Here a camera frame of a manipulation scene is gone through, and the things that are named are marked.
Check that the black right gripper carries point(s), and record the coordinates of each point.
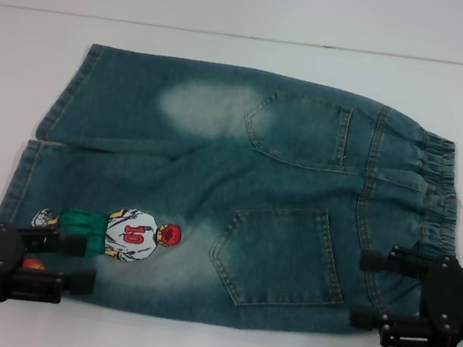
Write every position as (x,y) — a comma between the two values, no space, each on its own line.
(440,298)

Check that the blue denim shorts with print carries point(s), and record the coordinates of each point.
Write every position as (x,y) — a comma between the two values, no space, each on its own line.
(213,179)

